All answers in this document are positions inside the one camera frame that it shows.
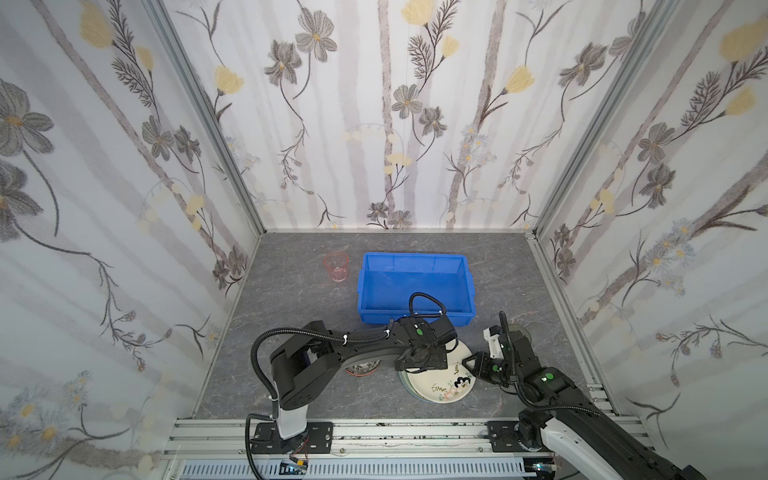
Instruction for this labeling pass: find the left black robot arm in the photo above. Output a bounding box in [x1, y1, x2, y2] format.
[244, 292, 458, 479]

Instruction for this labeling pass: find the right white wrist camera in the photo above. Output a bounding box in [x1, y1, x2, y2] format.
[483, 326, 504, 360]

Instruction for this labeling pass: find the white slotted cable duct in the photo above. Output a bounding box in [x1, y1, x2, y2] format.
[179, 458, 538, 480]

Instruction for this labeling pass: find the black white patterned bowl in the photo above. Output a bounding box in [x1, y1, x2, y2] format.
[345, 360, 381, 378]

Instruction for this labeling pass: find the mint green flower plate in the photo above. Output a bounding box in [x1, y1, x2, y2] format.
[398, 371, 422, 400]

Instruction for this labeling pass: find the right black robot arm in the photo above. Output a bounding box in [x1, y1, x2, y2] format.
[463, 311, 704, 479]

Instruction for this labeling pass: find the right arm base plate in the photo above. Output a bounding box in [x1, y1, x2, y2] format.
[486, 421, 541, 453]

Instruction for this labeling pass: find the aluminium rail frame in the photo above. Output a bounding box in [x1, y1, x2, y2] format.
[161, 383, 655, 480]

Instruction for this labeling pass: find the blue plastic bin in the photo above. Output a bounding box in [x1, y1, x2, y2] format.
[357, 252, 477, 327]

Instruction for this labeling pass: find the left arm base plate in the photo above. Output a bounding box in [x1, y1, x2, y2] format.
[249, 422, 334, 455]

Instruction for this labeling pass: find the pink glass cup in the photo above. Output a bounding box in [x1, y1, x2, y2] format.
[323, 251, 349, 283]

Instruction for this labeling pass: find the cream floral plate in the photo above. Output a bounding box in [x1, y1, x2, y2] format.
[407, 341, 476, 404]

